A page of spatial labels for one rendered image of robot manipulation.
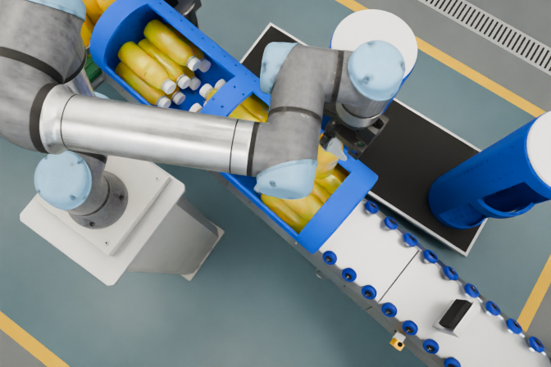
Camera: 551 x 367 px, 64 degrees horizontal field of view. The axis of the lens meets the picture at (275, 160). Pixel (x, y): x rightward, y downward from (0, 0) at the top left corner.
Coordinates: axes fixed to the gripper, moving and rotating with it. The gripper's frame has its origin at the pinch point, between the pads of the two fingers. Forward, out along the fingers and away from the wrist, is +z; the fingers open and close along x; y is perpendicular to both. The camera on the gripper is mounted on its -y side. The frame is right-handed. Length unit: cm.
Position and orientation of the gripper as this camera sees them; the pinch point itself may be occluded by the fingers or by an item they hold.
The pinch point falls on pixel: (332, 137)
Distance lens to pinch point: 93.3
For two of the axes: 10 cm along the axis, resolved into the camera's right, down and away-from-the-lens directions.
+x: 6.6, -7.2, 2.0
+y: 7.5, 6.4, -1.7
